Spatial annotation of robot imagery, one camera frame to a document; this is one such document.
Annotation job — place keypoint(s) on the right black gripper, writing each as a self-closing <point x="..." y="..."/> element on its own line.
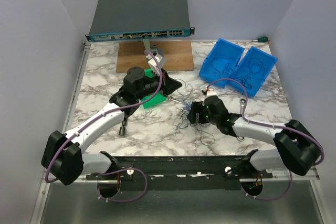
<point x="198" y="107"/>

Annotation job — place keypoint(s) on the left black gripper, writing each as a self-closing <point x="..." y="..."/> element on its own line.
<point x="169" y="84"/>

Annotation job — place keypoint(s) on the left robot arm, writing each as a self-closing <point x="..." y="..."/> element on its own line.
<point x="64" y="155"/>

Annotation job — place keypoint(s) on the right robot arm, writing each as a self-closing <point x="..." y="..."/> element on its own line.
<point x="294" y="147"/>

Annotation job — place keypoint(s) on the silver combination wrench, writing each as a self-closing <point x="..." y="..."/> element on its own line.
<point x="176" y="101"/>

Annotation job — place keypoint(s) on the green plastic bin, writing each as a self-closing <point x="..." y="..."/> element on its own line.
<point x="157" y="99"/>

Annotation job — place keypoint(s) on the wooden base board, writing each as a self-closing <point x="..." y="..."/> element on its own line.
<point x="178" y="55"/>

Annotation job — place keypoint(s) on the silver ratchet wrench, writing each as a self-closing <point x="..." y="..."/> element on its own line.
<point x="242" y="104"/>

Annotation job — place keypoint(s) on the left blue plastic bin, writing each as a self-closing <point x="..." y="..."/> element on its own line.
<point x="221" y="61"/>

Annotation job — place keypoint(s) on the blue plastic bin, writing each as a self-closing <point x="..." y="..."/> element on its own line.
<point x="221" y="61"/>
<point x="253" y="69"/>

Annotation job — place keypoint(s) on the right blue plastic bin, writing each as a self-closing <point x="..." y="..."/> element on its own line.
<point x="253" y="69"/>

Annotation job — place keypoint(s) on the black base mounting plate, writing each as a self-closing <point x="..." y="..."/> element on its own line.
<point x="179" y="172"/>

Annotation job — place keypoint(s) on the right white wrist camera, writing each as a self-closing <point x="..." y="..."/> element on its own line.
<point x="208" y="92"/>

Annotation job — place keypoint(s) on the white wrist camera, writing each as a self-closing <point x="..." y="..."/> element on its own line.
<point x="155" y="61"/>
<point x="208" y="92"/>

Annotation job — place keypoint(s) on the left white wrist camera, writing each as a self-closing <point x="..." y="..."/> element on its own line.
<point x="155" y="61"/>

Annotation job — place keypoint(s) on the grey metal stand bracket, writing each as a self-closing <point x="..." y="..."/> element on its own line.
<point x="155" y="50"/>

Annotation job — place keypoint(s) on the black T-handle tool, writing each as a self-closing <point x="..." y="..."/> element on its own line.
<point x="123" y="127"/>

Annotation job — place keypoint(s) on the grey network switch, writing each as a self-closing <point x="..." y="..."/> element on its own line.
<point x="139" y="19"/>

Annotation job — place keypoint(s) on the green handled screwdriver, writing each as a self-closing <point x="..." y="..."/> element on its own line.
<point x="263" y="39"/>

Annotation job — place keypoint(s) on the aluminium frame rail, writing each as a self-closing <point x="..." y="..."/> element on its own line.
<point x="309" y="175"/>

